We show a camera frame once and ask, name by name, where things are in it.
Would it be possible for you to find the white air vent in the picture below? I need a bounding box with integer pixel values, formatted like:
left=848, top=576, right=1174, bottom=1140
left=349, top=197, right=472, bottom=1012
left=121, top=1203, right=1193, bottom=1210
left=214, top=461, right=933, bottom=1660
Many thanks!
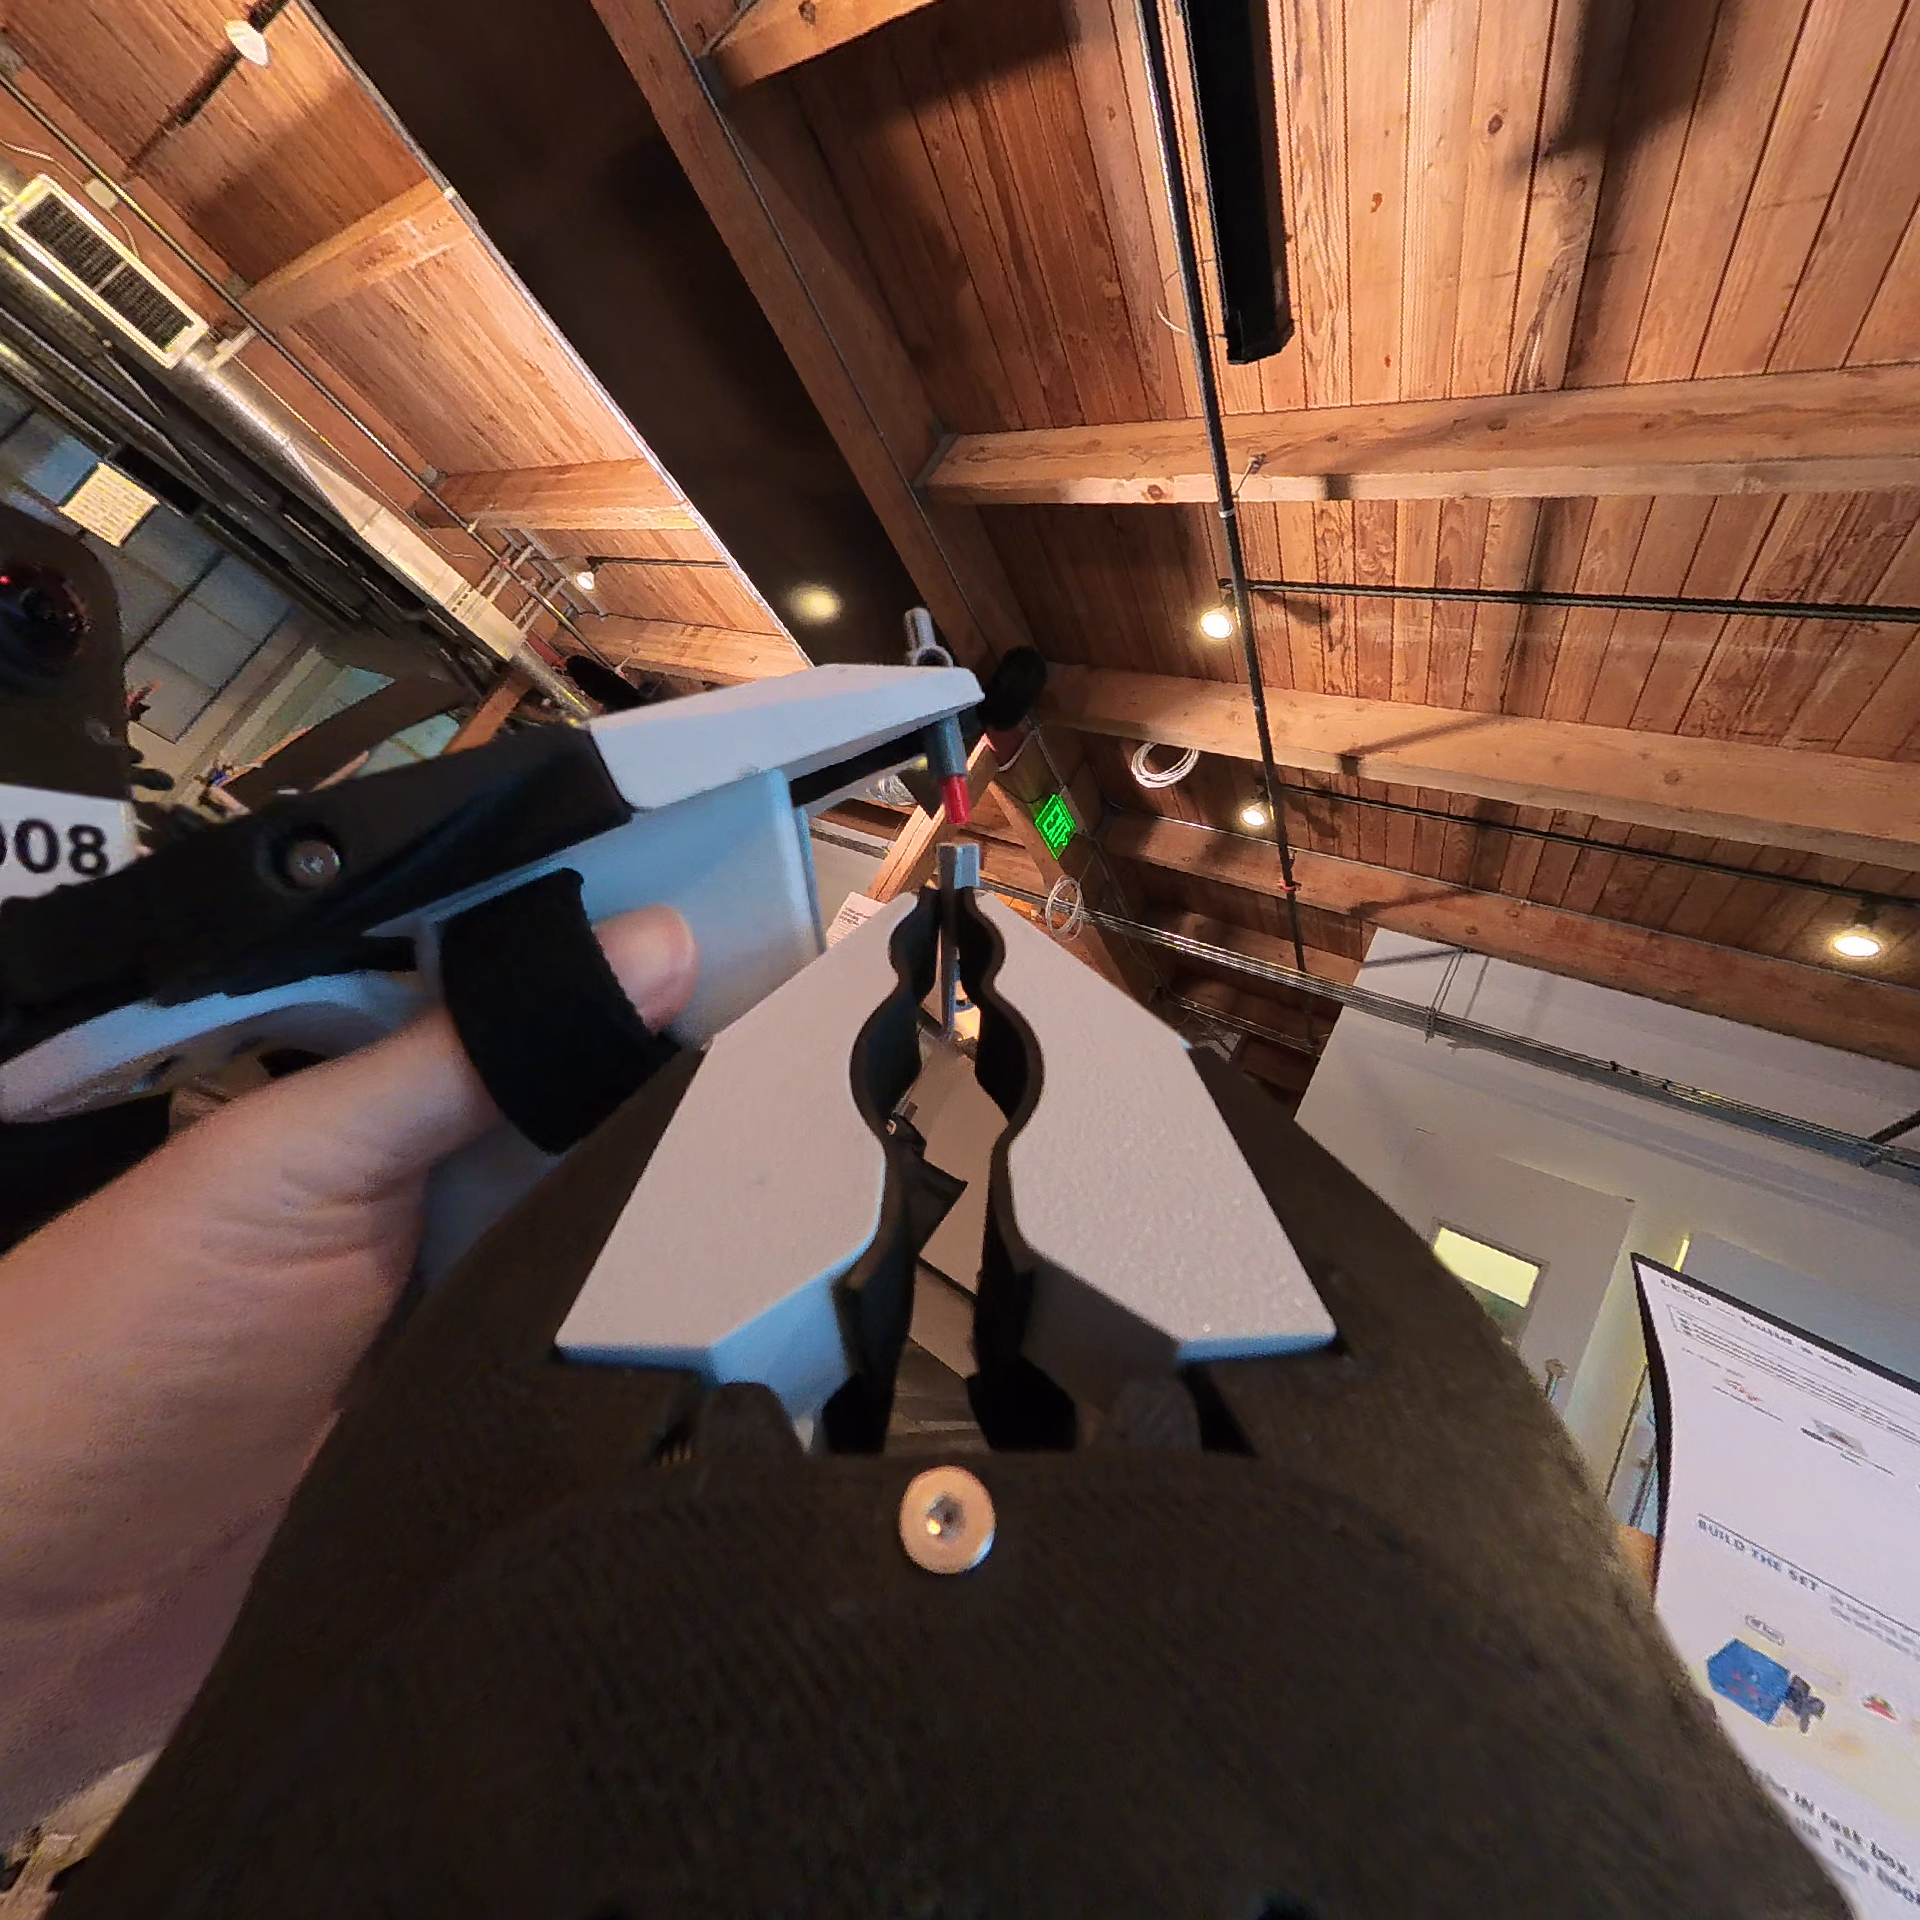
left=0, top=176, right=211, bottom=366

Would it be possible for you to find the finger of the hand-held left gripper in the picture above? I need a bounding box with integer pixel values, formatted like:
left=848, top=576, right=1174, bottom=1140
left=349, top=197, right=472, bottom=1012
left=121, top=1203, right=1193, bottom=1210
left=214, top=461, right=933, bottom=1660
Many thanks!
left=585, top=662, right=986, bottom=826
left=576, top=767, right=830, bottom=1048

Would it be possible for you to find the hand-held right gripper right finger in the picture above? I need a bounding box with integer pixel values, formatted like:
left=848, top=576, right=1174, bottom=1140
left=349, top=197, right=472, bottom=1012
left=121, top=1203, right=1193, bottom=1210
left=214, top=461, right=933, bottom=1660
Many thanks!
left=959, top=892, right=1338, bottom=1454

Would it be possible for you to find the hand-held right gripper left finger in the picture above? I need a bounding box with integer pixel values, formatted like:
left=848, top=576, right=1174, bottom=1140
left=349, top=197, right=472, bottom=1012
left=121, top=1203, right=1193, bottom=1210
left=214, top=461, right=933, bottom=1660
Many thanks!
left=554, top=892, right=941, bottom=1454

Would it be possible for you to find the black ceiling pipe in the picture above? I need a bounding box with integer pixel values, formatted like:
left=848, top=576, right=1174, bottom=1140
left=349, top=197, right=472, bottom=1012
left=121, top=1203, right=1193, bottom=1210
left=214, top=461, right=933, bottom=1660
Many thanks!
left=1130, top=0, right=1314, bottom=976

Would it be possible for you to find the grey sleeve with dark pin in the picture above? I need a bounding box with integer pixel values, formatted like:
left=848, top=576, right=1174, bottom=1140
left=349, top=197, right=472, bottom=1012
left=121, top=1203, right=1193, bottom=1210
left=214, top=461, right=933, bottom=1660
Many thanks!
left=933, top=844, right=985, bottom=1040

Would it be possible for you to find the grey connector red-tipped axle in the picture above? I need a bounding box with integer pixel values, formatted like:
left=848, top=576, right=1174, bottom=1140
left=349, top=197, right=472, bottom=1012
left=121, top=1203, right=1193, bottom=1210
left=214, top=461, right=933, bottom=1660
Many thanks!
left=902, top=607, right=975, bottom=827

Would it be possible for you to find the black linear ceiling fixture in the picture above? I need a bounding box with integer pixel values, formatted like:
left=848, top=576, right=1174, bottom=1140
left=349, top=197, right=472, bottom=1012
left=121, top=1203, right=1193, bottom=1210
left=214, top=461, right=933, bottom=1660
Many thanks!
left=1184, top=0, right=1296, bottom=366

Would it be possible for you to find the white instruction sheet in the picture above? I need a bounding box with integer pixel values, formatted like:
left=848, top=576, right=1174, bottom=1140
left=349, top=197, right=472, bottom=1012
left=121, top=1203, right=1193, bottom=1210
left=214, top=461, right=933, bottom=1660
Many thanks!
left=1631, top=1253, right=1920, bottom=1920

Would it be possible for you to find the wooden post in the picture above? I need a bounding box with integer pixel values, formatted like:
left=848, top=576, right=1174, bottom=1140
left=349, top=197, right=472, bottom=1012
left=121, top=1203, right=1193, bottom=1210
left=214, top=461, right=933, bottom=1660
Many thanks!
left=865, top=731, right=1003, bottom=906

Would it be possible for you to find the silver air duct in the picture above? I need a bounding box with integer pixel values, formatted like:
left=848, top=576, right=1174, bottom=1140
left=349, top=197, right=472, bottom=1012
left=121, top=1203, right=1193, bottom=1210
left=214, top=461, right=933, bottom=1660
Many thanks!
left=0, top=246, right=594, bottom=712

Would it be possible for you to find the person's left forearm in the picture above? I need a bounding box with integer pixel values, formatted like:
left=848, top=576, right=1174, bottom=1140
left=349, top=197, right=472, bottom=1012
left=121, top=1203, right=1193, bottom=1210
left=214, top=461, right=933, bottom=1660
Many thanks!
left=0, top=1616, right=231, bottom=1858

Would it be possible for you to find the person's left hand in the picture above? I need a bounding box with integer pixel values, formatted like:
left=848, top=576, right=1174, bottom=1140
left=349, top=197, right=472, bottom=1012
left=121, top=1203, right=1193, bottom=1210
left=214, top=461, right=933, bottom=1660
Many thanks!
left=0, top=902, right=704, bottom=1640

